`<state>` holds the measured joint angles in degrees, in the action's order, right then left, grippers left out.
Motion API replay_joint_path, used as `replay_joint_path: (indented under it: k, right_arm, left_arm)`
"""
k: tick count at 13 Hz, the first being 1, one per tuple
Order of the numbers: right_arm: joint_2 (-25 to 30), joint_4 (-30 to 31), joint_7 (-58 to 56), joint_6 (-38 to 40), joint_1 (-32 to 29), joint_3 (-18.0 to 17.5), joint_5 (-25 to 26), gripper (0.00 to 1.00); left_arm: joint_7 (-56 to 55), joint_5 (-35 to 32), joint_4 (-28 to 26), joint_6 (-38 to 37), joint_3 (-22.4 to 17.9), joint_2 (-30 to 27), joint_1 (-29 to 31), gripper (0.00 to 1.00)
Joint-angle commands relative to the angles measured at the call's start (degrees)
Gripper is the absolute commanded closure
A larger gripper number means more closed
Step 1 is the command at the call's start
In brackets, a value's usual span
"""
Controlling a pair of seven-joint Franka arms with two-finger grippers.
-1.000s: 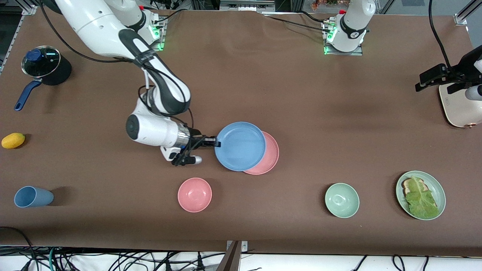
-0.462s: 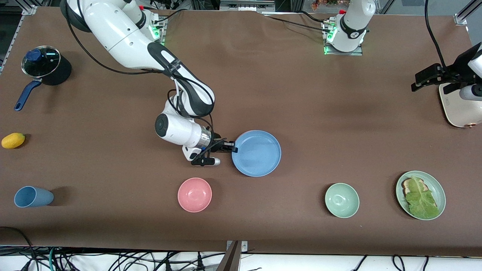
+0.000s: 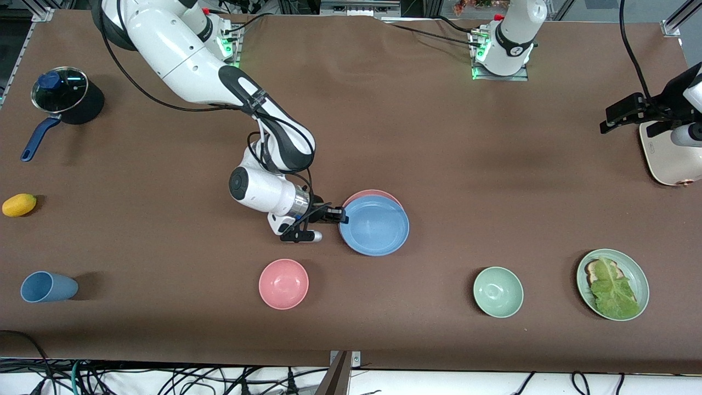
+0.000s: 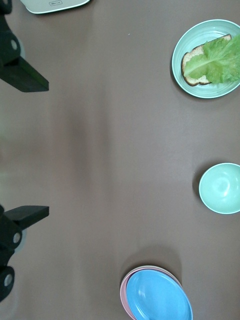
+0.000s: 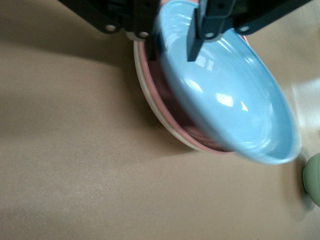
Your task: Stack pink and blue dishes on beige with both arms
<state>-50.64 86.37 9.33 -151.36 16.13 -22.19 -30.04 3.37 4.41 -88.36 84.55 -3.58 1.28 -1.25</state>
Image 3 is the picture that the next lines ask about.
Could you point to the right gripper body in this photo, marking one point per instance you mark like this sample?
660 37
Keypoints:
319 212

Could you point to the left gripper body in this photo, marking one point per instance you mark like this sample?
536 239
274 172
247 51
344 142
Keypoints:
660 108

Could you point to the pink plate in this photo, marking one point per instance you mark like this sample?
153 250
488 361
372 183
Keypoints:
368 192

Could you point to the blue plate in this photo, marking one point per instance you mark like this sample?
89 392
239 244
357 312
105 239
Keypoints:
375 227

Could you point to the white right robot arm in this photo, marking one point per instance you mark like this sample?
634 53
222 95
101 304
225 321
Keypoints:
175 55

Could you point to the beige toaster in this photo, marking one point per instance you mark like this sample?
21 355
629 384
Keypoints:
669 164

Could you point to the small pink bowl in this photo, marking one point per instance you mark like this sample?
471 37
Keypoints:
283 284

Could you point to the brown table mat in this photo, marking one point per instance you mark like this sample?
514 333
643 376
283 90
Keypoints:
384 137

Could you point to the green plate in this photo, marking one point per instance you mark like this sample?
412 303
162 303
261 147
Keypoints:
633 269

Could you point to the toasted bread slice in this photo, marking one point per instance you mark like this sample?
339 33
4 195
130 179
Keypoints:
591 270

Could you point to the dark slanted pole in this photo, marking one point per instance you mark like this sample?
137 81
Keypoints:
334 378

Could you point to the green lettuce leaf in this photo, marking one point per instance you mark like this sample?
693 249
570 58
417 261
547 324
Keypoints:
614 293

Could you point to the colourful flower decoration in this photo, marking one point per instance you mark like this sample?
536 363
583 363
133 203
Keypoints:
477 5

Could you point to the small green bowl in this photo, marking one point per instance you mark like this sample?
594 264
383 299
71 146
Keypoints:
498 292

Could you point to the grey metal box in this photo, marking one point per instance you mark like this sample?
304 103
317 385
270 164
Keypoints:
359 6

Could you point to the blue cup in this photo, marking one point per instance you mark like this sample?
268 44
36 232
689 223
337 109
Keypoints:
49 287

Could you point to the glass lid with blue knob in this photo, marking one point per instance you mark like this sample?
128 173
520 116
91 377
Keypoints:
66 90

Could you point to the yellow lemon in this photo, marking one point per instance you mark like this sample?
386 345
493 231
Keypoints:
19 205

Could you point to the aluminium frame profile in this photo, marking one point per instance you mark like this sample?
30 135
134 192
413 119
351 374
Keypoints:
44 13
677 22

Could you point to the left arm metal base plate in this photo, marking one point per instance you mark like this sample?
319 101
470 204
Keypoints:
499 78

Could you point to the metal table bracket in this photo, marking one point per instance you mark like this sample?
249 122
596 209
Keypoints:
356 359

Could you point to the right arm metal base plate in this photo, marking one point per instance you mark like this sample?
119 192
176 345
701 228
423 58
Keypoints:
236 55

